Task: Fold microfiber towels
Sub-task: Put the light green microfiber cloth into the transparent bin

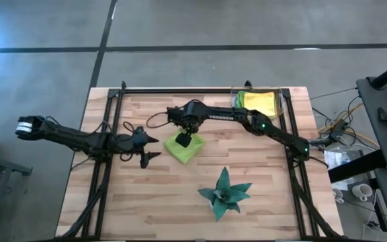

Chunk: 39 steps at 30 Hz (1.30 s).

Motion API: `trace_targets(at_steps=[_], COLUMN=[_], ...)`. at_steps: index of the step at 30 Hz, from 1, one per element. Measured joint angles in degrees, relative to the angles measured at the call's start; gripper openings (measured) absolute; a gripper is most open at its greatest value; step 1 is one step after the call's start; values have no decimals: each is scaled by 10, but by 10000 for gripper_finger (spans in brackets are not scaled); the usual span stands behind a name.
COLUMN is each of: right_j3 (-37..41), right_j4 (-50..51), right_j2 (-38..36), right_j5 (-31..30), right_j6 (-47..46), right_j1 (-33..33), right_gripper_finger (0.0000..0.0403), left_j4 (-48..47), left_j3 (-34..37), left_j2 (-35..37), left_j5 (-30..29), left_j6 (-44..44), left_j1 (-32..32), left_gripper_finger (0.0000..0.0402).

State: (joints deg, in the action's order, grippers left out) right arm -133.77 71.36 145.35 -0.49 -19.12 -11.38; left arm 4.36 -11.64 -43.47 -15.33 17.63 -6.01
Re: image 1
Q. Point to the black power adapter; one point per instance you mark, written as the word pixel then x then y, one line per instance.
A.
pixel 338 129

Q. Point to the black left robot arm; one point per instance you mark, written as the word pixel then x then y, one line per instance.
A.
pixel 72 136

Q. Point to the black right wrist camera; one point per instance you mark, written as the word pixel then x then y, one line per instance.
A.
pixel 183 139

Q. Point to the black crossbeam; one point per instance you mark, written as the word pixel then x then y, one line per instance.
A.
pixel 358 166

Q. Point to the white mug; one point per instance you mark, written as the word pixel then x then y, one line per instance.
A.
pixel 338 195
pixel 361 191

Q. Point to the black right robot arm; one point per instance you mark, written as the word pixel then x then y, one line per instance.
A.
pixel 257 124

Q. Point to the black desk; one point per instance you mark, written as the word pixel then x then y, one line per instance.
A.
pixel 381 134

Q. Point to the clear plastic bin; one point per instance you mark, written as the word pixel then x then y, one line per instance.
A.
pixel 257 101

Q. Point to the grey side table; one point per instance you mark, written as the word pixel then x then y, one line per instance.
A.
pixel 5 166

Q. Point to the white plastic bag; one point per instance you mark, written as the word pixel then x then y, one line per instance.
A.
pixel 341 158

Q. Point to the snake plant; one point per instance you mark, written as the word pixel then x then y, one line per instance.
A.
pixel 225 195

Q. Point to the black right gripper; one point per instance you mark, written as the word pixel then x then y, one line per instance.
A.
pixel 185 117

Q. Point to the yellow microfiber towel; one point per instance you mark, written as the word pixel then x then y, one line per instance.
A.
pixel 259 102

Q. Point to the black aluminium table frame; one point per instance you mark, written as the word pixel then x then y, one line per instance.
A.
pixel 146 90

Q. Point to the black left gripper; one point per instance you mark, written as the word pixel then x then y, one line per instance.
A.
pixel 136 142

